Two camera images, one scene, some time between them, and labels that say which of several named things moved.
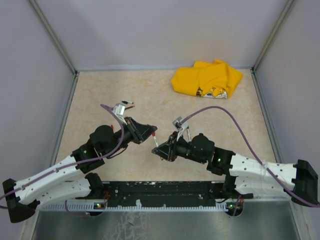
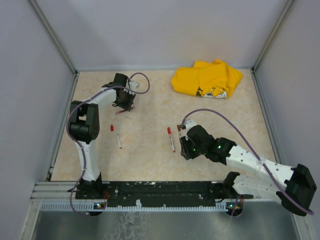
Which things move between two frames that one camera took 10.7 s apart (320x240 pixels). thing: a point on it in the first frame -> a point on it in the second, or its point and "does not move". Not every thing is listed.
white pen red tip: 157,145 -> 169,133
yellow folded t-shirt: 214,79 does not move
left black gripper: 140,132 -> 127,106
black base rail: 159,193 does not move
